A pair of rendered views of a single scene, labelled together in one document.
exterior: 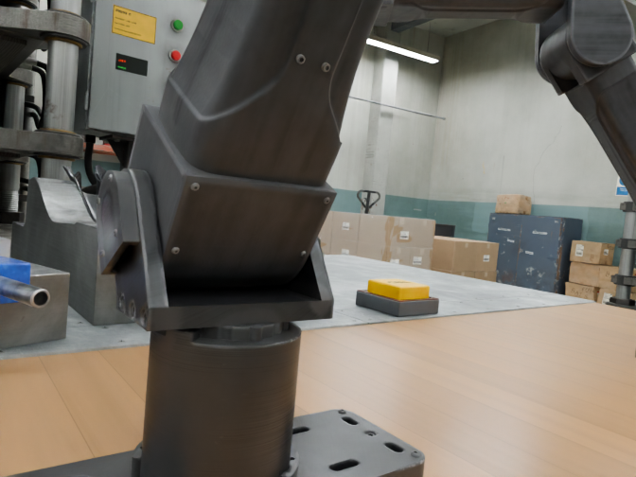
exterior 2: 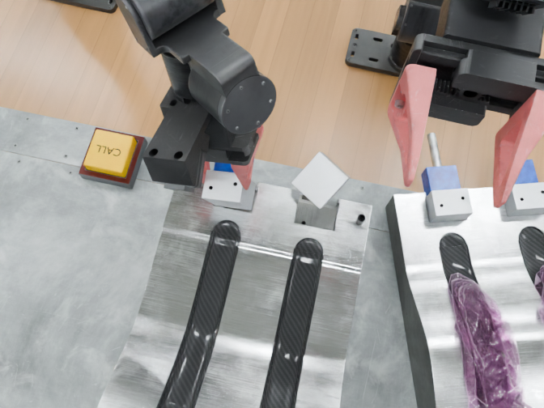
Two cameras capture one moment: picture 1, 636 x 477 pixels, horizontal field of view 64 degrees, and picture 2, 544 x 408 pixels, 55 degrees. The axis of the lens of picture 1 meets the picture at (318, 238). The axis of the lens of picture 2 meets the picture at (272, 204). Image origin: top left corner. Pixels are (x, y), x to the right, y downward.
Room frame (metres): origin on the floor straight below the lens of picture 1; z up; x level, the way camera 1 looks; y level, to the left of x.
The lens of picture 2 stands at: (0.70, 0.29, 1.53)
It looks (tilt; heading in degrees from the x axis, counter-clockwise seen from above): 71 degrees down; 231
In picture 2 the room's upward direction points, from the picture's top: straight up
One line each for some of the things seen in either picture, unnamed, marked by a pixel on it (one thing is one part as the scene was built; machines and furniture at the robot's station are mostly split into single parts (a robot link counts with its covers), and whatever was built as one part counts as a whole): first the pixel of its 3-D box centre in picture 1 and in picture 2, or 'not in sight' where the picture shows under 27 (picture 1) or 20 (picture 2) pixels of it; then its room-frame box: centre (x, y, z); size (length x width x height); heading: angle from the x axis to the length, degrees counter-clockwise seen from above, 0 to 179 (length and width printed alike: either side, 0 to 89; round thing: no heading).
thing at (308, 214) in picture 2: not in sight; (316, 214); (0.53, 0.16, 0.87); 0.05 x 0.05 x 0.04; 39
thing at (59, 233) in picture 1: (142, 234); (231, 379); (0.74, 0.25, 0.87); 0.50 x 0.26 x 0.14; 39
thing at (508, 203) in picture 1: (513, 204); not in sight; (7.61, -2.83, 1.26); 0.42 x 0.33 x 0.29; 31
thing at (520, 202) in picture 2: not in sight; (515, 170); (0.26, 0.28, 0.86); 0.13 x 0.05 x 0.05; 56
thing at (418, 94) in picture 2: not in sight; (438, 129); (0.50, 0.23, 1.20); 0.09 x 0.07 x 0.07; 37
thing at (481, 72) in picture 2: not in sight; (488, 140); (0.48, 0.26, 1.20); 0.09 x 0.07 x 0.07; 37
